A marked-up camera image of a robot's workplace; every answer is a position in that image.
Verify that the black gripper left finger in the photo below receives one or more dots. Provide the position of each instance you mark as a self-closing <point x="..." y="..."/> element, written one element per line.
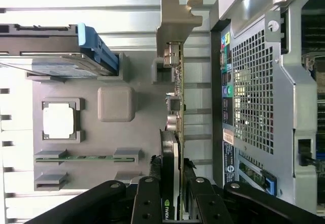
<point x="149" y="203"/>

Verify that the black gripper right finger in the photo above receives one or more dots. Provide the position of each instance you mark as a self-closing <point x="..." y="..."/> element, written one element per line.
<point x="208" y="203"/>

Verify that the blue slot retention clip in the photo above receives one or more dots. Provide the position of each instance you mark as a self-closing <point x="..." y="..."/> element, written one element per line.
<point x="269" y="183"/>

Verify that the grey plastic parts rack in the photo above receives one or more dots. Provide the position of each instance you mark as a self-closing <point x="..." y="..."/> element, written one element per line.
<point x="101" y="145"/>

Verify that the green RAM stick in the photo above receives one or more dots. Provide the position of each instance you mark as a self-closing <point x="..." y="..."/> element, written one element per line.
<point x="83" y="159"/>

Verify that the silver CPU chip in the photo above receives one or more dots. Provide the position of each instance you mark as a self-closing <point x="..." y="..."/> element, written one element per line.
<point x="59" y="118"/>

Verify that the green motherboard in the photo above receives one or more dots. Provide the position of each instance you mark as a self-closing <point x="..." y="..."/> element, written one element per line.
<point x="320" y="132"/>

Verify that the grey open PC case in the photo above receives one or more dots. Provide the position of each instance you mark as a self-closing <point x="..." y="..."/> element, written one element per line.
<point x="287" y="81"/>

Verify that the silver hard disk blue label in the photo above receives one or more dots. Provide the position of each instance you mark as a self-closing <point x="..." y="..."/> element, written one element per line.
<point x="50" y="67"/>

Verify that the blue disk caddy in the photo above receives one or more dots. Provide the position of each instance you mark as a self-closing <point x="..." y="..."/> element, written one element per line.
<point x="89" y="36"/>

